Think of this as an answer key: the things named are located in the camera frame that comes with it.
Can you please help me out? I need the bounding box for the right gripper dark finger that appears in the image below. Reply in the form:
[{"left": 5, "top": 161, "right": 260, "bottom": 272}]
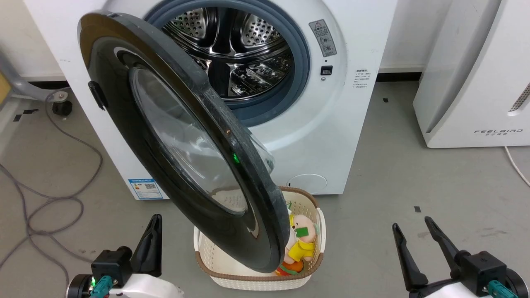
[
  {"left": 392, "top": 223, "right": 429, "bottom": 292},
  {"left": 424, "top": 216, "right": 463, "bottom": 279}
]

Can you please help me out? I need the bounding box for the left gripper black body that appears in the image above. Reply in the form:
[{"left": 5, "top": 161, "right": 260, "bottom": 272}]
[{"left": 91, "top": 246, "right": 133, "bottom": 287}]

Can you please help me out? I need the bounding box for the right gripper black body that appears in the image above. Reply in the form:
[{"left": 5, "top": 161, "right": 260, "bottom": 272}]
[{"left": 455, "top": 250, "right": 508, "bottom": 297}]

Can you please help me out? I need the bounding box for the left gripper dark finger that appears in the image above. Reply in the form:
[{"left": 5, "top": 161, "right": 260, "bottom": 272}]
[{"left": 130, "top": 214, "right": 163, "bottom": 278}]

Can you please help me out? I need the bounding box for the black round washing machine door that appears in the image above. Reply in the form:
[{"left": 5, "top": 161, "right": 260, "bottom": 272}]
[{"left": 77, "top": 11, "right": 291, "bottom": 274}]

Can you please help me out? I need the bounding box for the white front-load washing machine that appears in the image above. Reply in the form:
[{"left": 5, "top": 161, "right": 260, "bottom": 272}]
[{"left": 23, "top": 0, "right": 398, "bottom": 201}]

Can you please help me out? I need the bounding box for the steel washing machine drum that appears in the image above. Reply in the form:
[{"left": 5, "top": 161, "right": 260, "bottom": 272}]
[{"left": 161, "top": 6, "right": 296, "bottom": 100}]

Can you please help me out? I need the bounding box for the grey rubber door gasket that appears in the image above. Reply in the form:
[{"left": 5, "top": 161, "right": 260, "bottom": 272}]
[{"left": 143, "top": 0, "right": 311, "bottom": 127}]

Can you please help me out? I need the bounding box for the blue energy label sticker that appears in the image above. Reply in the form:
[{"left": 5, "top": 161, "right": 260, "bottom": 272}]
[{"left": 128, "top": 178, "right": 164, "bottom": 200}]

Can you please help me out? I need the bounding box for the cream laundry basket brown rim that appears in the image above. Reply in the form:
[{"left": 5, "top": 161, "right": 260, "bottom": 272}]
[{"left": 193, "top": 186, "right": 327, "bottom": 291}]

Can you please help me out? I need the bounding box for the plush doll yellow shirt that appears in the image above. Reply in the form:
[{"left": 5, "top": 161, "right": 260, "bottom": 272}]
[{"left": 283, "top": 214, "right": 320, "bottom": 264}]

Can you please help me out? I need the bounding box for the orange plush toy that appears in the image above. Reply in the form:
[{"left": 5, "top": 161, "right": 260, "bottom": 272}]
[{"left": 275, "top": 260, "right": 305, "bottom": 277}]

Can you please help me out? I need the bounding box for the round white filter cover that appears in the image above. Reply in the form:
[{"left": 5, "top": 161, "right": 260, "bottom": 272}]
[{"left": 287, "top": 174, "right": 328, "bottom": 195}]

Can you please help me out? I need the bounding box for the black caster wheel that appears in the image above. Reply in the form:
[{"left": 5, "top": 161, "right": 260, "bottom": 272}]
[{"left": 52, "top": 101, "right": 73, "bottom": 117}]

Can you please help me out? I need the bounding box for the white Feelbird appliance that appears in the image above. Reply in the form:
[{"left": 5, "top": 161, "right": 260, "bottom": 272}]
[{"left": 413, "top": 0, "right": 530, "bottom": 149}]

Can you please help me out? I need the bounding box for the small printed text label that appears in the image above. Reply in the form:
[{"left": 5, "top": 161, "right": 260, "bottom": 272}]
[{"left": 353, "top": 69, "right": 371, "bottom": 90}]

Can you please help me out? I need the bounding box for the grey metal stand leg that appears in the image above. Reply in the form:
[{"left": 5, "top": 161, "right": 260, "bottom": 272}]
[{"left": 0, "top": 50, "right": 69, "bottom": 103}]

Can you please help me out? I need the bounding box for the tan wooden board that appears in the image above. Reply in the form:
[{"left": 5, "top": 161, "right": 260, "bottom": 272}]
[{"left": 0, "top": 71, "right": 12, "bottom": 106}]

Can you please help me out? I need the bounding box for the grey warning sticker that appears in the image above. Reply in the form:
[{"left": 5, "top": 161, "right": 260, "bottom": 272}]
[{"left": 309, "top": 19, "right": 337, "bottom": 58}]

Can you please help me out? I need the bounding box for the teal cable connector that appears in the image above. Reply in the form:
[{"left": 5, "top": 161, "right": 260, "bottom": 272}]
[
  {"left": 487, "top": 280, "right": 518, "bottom": 298},
  {"left": 90, "top": 275, "right": 113, "bottom": 298}
]

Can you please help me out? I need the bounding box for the white power cable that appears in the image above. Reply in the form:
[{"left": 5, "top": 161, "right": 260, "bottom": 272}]
[{"left": 503, "top": 146, "right": 530, "bottom": 187}]

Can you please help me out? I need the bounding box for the grey floor cable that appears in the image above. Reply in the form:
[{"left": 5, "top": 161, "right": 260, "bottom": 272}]
[{"left": 0, "top": 89, "right": 104, "bottom": 287}]

